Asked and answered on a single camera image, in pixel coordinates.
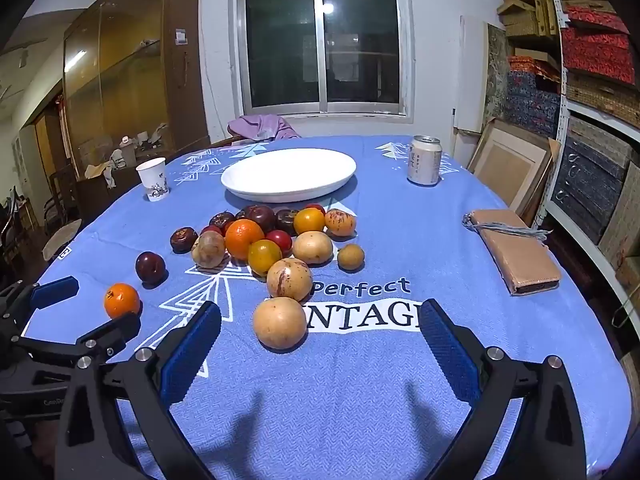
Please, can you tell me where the orange tomato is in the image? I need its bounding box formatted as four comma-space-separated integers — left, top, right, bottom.
293, 207, 326, 235
248, 239, 283, 277

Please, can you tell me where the white metal shelf rack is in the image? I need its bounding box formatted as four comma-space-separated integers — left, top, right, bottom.
542, 0, 640, 311

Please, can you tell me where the stack of dark boxes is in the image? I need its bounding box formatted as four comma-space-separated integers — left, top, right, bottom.
550, 115, 640, 261

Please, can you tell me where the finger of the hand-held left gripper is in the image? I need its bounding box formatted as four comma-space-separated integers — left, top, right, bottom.
0, 276, 81, 341
15, 311, 142, 368

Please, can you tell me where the stack of woven boxes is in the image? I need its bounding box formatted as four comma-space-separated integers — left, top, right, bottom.
497, 0, 561, 41

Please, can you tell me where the dark wooden chair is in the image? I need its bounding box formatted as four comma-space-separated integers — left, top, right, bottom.
42, 162, 81, 236

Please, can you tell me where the round stool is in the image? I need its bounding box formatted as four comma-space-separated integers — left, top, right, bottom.
41, 217, 83, 261

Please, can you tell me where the mandarin orange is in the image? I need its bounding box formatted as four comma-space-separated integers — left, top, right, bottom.
224, 219, 265, 261
104, 283, 141, 319

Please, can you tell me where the white drink can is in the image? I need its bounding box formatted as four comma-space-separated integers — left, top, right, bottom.
406, 135, 443, 187

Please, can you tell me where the white board panel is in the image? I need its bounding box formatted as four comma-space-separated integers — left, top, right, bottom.
459, 15, 488, 133

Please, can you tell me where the tan pear with red streak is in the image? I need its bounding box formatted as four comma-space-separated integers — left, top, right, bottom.
266, 258, 314, 302

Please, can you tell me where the large tan pear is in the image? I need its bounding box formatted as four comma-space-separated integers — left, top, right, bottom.
252, 297, 307, 351

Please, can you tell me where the wooden picture frame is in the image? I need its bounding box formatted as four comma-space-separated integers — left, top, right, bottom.
467, 117, 553, 211

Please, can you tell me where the speckled tan pear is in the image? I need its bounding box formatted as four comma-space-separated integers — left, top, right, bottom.
191, 230, 227, 269

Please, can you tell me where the blue printed tablecloth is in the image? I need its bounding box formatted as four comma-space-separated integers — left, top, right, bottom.
22, 135, 633, 480

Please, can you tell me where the orange speckled persimmon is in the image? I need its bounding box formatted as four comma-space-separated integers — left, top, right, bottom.
324, 208, 358, 237

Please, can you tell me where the small tan pear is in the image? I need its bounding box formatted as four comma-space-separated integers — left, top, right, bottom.
337, 243, 365, 272

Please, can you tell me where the white plate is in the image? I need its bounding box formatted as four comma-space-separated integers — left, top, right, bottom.
220, 148, 357, 204

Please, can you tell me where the patterned wall panel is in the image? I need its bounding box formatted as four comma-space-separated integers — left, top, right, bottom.
485, 22, 513, 126

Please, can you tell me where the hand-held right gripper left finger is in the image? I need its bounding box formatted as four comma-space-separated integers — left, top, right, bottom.
55, 301, 223, 480

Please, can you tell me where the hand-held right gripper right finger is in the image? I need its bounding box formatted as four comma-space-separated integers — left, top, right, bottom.
419, 299, 588, 480

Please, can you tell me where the purple garment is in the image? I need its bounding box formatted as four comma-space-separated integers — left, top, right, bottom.
227, 114, 301, 141

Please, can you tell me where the stack of blue patterned boxes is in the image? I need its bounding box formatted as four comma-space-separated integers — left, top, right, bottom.
505, 55, 563, 138

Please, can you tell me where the wooden glass cabinet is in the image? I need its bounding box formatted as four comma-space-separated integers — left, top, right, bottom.
62, 0, 210, 161

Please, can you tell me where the stack of red patterned boxes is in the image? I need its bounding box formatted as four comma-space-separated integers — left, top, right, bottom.
560, 5, 636, 86

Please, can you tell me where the sliding glass window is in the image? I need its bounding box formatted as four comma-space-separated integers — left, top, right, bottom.
229, 0, 415, 122

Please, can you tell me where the white paper cup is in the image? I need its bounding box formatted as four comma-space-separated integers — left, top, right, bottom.
136, 157, 171, 203

